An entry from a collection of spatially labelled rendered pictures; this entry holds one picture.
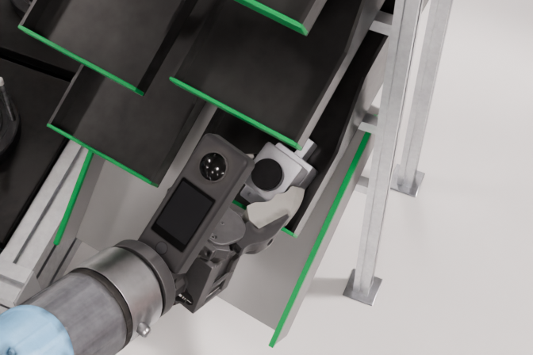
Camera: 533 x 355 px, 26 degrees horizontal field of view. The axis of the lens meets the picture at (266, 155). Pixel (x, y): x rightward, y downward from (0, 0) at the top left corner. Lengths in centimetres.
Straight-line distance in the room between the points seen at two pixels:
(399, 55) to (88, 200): 46
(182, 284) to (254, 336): 44
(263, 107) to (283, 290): 33
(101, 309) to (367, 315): 62
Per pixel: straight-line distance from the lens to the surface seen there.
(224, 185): 94
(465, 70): 167
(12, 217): 142
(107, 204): 134
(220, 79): 102
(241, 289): 131
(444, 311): 147
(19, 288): 140
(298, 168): 108
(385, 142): 117
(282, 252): 128
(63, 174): 145
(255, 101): 101
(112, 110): 119
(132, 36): 105
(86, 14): 107
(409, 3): 99
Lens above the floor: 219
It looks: 58 degrees down
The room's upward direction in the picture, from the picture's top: straight up
